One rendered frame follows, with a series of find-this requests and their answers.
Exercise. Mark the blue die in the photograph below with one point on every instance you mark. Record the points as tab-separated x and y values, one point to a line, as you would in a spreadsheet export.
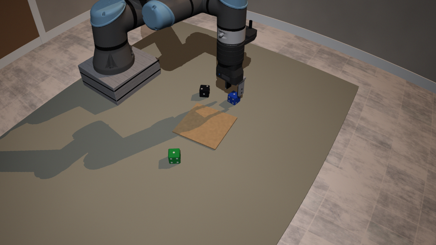
233	98

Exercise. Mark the tan flat mat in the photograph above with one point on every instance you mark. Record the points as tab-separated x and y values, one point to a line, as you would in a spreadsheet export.
205	125

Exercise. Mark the green die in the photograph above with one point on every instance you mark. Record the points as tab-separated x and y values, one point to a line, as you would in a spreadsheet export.
174	156

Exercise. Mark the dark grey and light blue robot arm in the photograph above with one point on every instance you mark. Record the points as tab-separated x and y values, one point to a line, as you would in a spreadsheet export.
111	20

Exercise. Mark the black die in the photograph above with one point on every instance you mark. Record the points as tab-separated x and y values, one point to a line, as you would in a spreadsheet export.
204	90

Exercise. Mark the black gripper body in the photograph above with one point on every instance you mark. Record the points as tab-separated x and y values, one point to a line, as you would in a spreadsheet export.
230	53

